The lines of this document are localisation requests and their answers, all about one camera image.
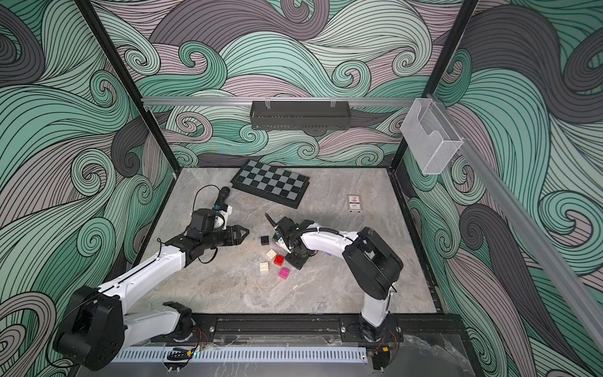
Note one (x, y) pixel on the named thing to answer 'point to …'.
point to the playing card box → (355, 203)
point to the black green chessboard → (280, 185)
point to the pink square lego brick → (284, 272)
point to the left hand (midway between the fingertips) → (242, 229)
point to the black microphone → (223, 194)
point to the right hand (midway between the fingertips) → (302, 258)
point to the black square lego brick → (264, 240)
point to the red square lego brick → (279, 260)
